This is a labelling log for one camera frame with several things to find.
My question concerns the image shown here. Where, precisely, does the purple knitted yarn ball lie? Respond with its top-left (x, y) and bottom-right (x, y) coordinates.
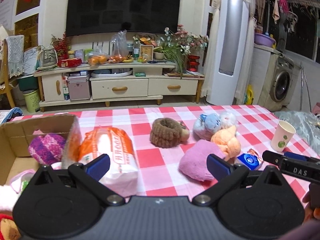
top-left (28, 133), bottom-right (66, 165)

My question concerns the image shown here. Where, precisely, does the green white sponge cloth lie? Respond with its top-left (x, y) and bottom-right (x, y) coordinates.
top-left (20, 177), bottom-right (31, 193)

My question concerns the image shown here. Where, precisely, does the pink plush pillow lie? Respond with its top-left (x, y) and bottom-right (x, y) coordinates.
top-left (178, 139), bottom-right (226, 181)

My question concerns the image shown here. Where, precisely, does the orange tissue pack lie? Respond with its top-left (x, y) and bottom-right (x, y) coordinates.
top-left (61, 127), bottom-right (138, 198)

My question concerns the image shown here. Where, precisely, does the paper cup with green print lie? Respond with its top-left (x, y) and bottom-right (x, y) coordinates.
top-left (270, 120), bottom-right (296, 152)

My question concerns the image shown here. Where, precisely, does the orange plush knot toy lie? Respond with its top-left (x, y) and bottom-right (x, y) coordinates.
top-left (210, 125), bottom-right (241, 162)

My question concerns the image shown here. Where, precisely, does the blue grey plush toy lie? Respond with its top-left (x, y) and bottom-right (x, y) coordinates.
top-left (193, 111), bottom-right (238, 140)

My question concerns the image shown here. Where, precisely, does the yellow toy on floor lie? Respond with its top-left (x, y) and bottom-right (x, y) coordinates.
top-left (244, 84), bottom-right (254, 105)

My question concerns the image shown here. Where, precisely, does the pink checkered tablecloth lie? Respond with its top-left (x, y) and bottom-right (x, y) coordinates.
top-left (10, 104), bottom-right (320, 208)

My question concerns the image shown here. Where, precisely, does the front loading washing machine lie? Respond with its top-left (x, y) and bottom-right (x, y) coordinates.
top-left (257, 53), bottom-right (301, 112)

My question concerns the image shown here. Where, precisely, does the pink storage box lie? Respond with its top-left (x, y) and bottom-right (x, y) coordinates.
top-left (68, 75), bottom-right (91, 101)

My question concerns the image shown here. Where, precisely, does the open cardboard box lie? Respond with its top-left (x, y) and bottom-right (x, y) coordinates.
top-left (1, 114), bottom-right (82, 185)

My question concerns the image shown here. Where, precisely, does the white plush toy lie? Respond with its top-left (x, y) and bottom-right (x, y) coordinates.
top-left (0, 170), bottom-right (35, 212)

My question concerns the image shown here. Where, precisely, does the cream TV cabinet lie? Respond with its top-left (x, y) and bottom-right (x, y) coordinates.
top-left (34, 62), bottom-right (204, 109)

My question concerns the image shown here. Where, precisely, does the green patterned waste bin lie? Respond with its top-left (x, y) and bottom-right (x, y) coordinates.
top-left (23, 89), bottom-right (41, 113)

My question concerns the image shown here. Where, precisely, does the blue cloth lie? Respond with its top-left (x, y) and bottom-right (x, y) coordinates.
top-left (0, 107), bottom-right (23, 124)

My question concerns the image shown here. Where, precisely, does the red vase stand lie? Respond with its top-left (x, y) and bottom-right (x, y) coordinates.
top-left (187, 55), bottom-right (200, 72)

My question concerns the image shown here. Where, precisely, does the red snack box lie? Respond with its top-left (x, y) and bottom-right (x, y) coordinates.
top-left (57, 58), bottom-right (82, 68)

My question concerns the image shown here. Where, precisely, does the bag of oranges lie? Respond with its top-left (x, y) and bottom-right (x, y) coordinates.
top-left (87, 51), bottom-right (108, 66)

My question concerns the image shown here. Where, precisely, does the banana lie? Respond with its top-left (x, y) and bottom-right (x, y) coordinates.
top-left (123, 58), bottom-right (134, 63)

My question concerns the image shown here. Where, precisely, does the clear plastic bag of fruit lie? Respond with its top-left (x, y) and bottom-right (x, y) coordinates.
top-left (108, 30), bottom-right (129, 63)

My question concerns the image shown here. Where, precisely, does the white standing air conditioner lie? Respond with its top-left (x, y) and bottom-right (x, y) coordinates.
top-left (202, 0), bottom-right (256, 105)

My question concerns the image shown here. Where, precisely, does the purple plastic basin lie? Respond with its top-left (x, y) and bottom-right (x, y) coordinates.
top-left (254, 33), bottom-right (276, 48)

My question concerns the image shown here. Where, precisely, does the wooden dining chair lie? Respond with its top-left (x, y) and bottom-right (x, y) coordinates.
top-left (1, 40), bottom-right (17, 108)

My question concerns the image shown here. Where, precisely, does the glass kettle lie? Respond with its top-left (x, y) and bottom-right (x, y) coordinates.
top-left (36, 46), bottom-right (58, 71)

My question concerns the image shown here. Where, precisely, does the green glass bottle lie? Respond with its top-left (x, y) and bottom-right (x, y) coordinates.
top-left (133, 39), bottom-right (140, 60)

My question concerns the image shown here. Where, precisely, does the potted green plant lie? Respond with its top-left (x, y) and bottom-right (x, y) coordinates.
top-left (153, 41), bottom-right (190, 77)

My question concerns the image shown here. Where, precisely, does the framed picture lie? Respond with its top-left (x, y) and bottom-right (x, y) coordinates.
top-left (139, 44), bottom-right (153, 62)

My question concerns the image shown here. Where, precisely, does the red berry decoration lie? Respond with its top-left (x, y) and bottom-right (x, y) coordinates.
top-left (51, 32), bottom-right (71, 60)

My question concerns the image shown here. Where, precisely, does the pink flower bouquet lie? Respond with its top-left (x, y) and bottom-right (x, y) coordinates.
top-left (163, 24), bottom-right (209, 55)

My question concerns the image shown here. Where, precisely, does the black flat screen television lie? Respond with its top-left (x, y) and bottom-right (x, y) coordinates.
top-left (66, 0), bottom-right (180, 36)

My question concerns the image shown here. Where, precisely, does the brown knitted ring toy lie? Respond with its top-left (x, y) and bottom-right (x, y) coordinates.
top-left (150, 118), bottom-right (190, 148)

